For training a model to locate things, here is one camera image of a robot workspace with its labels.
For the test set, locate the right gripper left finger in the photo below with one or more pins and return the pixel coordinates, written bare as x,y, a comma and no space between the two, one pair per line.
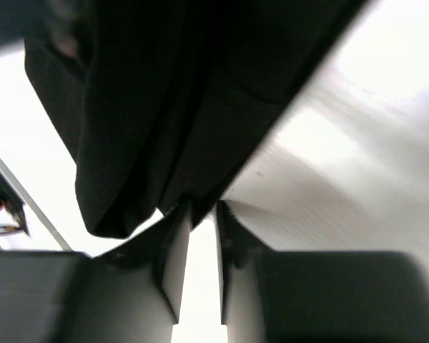
164,247

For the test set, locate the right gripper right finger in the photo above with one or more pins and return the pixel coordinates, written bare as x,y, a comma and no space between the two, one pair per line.
236,242

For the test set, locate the black skirt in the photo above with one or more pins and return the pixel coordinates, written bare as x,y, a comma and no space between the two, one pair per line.
162,102

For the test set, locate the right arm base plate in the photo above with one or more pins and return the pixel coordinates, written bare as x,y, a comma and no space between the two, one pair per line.
12,217

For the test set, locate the aluminium frame rail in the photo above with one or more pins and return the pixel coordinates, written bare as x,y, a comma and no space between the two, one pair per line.
42,233

